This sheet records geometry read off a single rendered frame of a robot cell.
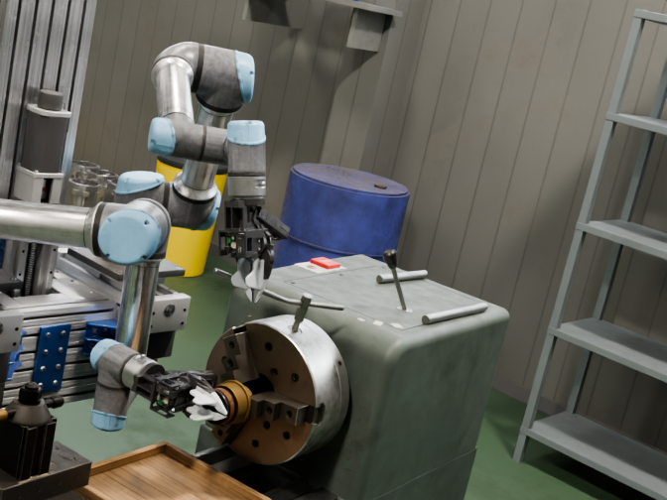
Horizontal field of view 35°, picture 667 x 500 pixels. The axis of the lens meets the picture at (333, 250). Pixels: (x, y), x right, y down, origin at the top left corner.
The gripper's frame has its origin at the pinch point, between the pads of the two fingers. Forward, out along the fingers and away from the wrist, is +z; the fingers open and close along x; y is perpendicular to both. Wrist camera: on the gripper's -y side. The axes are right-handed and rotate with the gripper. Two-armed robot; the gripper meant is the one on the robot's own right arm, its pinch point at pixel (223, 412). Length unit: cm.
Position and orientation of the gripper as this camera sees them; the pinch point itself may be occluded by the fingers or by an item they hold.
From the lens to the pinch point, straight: 221.1
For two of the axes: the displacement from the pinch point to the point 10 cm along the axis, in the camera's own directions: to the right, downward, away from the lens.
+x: 2.1, -9.5, -2.3
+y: -5.8, 0.7, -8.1
